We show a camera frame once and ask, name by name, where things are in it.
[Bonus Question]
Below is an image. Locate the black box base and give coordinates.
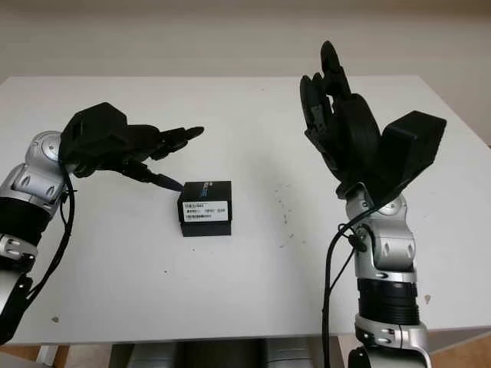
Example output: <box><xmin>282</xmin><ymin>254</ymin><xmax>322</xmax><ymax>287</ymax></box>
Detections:
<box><xmin>180</xmin><ymin>218</ymin><xmax>234</xmax><ymax>238</ymax></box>

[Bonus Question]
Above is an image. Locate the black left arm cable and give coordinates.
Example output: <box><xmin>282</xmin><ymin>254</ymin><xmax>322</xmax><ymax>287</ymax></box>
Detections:
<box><xmin>7</xmin><ymin>160</ymin><xmax>78</xmax><ymax>342</ymax></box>

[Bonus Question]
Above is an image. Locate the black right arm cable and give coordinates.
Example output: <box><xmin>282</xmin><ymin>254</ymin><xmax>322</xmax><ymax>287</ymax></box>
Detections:
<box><xmin>321</xmin><ymin>206</ymin><xmax>379</xmax><ymax>368</ymax></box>

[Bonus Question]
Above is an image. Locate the white table leg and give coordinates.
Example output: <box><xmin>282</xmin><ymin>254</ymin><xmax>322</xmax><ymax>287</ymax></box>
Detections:
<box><xmin>38</xmin><ymin>344</ymin><xmax>59</xmax><ymax>368</ymax></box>

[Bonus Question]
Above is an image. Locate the grey robot body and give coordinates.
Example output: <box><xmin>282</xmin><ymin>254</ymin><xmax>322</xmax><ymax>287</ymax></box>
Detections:
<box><xmin>109</xmin><ymin>337</ymin><xmax>341</xmax><ymax>368</ymax></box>

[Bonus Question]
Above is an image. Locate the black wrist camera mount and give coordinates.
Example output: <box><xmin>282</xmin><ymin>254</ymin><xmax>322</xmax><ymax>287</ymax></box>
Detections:
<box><xmin>60</xmin><ymin>102</ymin><xmax>130</xmax><ymax>166</ymax></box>
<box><xmin>367</xmin><ymin>110</ymin><xmax>448</xmax><ymax>204</ymax></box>

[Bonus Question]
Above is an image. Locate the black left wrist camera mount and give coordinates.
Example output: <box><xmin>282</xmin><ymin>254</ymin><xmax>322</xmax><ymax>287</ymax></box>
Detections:
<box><xmin>60</xmin><ymin>102</ymin><xmax>130</xmax><ymax>166</ymax></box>

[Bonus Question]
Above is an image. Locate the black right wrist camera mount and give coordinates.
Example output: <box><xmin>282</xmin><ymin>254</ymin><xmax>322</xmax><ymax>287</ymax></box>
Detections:
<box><xmin>367</xmin><ymin>110</ymin><xmax>448</xmax><ymax>204</ymax></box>

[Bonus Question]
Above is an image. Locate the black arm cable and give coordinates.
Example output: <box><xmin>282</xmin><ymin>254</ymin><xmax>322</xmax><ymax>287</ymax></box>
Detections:
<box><xmin>321</xmin><ymin>206</ymin><xmax>379</xmax><ymax>368</ymax></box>
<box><xmin>7</xmin><ymin>160</ymin><xmax>78</xmax><ymax>342</ymax></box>

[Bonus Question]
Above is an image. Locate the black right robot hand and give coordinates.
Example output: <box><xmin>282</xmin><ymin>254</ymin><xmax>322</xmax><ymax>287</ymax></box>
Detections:
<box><xmin>299</xmin><ymin>40</ymin><xmax>384</xmax><ymax>200</ymax></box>

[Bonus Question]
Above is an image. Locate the black RealSense box lid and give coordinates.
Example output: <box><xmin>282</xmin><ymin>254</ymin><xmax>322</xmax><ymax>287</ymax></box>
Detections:
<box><xmin>177</xmin><ymin>180</ymin><xmax>233</xmax><ymax>226</ymax></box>

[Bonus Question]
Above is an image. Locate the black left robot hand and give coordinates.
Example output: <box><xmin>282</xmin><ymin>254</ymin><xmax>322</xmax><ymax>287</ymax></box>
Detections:
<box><xmin>72</xmin><ymin>124</ymin><xmax>206</xmax><ymax>192</ymax></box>

